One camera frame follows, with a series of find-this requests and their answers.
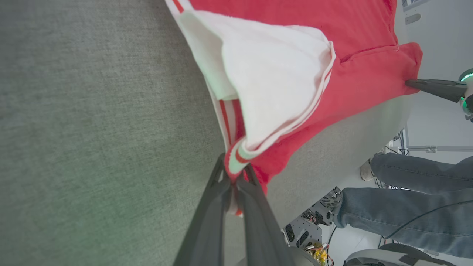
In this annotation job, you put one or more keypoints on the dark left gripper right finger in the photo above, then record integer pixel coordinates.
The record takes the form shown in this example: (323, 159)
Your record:
(262, 229)

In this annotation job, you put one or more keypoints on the grey wall plate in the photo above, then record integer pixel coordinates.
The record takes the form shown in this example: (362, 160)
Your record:
(412, 19)

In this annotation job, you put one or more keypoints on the white shoe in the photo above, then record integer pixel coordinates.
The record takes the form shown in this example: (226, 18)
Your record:
(366, 170)

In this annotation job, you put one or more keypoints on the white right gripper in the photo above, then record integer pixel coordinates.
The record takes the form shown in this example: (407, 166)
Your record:
(469, 96)

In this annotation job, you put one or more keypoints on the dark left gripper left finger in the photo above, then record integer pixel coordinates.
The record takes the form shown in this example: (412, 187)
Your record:
(210, 229)

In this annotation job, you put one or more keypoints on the grey laced sneaker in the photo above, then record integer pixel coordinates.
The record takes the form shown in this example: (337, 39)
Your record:
(330, 203)

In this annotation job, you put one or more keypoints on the red and white garment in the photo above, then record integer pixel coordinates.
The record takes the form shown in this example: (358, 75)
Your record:
(369, 74)

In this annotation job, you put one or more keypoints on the grey fabric sofa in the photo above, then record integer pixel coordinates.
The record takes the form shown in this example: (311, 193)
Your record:
(92, 129)

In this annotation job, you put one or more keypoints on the person's leg in blue jeans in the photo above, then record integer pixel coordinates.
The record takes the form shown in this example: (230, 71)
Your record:
(406, 218)
(417, 171)

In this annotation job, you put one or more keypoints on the grey curved robot shell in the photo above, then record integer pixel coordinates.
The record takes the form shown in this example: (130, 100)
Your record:
(388, 257)

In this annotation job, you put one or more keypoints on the white wall socket panel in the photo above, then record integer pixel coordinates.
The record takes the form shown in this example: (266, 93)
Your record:
(413, 3)

